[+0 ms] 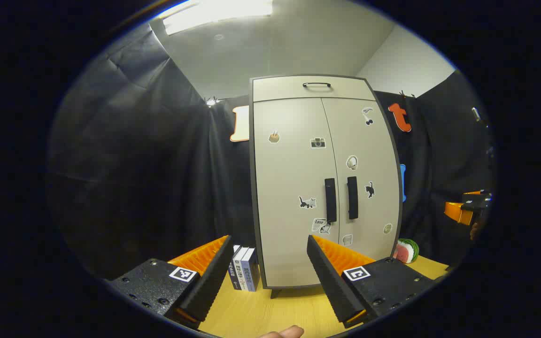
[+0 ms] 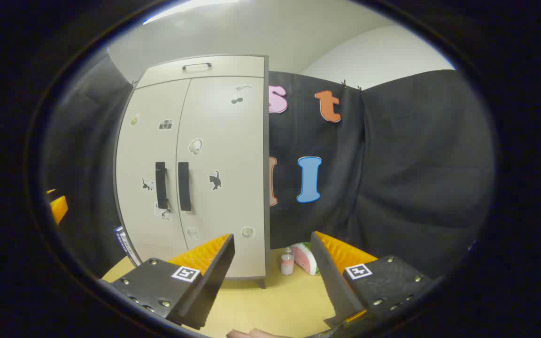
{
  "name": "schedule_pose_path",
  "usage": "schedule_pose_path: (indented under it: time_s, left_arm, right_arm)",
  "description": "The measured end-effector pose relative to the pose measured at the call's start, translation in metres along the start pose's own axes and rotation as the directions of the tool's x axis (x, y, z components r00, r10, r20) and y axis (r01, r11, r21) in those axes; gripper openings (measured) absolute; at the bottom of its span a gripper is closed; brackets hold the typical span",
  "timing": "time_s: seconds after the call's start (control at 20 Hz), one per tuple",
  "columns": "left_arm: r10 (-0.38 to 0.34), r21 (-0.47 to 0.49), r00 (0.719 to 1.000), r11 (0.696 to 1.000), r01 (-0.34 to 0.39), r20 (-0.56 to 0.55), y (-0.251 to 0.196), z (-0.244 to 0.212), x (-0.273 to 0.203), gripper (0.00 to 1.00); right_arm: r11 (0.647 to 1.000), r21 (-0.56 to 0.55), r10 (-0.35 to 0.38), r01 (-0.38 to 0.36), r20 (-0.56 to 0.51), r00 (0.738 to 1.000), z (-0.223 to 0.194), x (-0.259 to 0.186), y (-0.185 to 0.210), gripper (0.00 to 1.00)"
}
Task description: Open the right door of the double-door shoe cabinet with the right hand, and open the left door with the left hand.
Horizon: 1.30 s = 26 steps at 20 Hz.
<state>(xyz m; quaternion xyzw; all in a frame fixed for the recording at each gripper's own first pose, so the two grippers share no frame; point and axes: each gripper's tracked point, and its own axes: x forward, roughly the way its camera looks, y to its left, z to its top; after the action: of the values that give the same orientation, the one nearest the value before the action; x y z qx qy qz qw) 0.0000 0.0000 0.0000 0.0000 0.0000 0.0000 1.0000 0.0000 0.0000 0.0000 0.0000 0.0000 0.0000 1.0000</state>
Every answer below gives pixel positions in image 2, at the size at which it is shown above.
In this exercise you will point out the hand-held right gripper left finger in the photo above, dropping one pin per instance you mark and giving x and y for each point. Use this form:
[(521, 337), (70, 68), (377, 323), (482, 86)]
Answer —
[(209, 286)]

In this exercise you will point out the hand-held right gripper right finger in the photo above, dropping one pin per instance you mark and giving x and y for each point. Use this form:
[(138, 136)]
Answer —
[(331, 281)]

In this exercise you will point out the white cabinet door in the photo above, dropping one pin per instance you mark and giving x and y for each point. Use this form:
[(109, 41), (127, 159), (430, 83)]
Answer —
[(148, 141), (226, 141)]

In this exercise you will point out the white double-door shoe cabinet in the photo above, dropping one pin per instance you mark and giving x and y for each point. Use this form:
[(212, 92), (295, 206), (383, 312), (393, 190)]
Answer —
[(267, 188)]

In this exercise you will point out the white cabinet drawer front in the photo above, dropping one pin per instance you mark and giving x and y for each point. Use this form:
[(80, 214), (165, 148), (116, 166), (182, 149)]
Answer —
[(233, 68)]

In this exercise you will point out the watermelon slice toy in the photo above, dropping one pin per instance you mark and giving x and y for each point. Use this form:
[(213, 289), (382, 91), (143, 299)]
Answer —
[(304, 258)]

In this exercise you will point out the blue and white book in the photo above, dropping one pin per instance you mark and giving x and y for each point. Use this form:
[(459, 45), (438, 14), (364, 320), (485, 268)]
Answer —
[(125, 244)]

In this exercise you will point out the black backdrop cloth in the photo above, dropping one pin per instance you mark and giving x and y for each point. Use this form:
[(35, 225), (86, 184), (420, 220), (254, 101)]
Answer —
[(392, 164)]

